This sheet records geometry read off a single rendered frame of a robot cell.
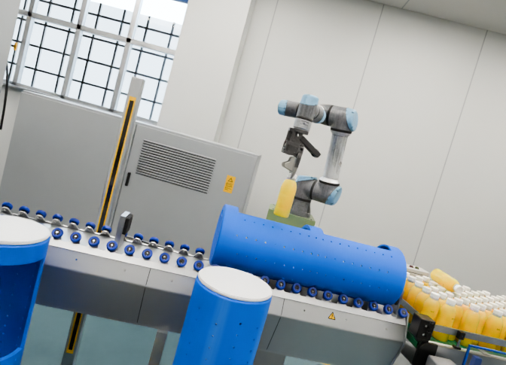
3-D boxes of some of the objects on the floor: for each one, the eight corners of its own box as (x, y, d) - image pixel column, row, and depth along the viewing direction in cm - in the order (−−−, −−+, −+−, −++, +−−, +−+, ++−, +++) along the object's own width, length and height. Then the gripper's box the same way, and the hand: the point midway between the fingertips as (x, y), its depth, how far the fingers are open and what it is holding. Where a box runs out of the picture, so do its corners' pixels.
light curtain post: (59, 379, 218) (134, 77, 204) (70, 381, 218) (145, 80, 205) (55, 386, 212) (132, 75, 198) (66, 388, 212) (143, 79, 199)
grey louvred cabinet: (23, 234, 407) (55, 97, 396) (223, 294, 395) (261, 154, 383) (-17, 247, 353) (19, 89, 342) (213, 317, 341) (257, 155, 329)
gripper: (287, 127, 176) (273, 172, 177) (292, 126, 165) (278, 174, 166) (305, 132, 177) (291, 177, 178) (312, 132, 166) (297, 180, 167)
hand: (292, 175), depth 172 cm, fingers closed on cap, 4 cm apart
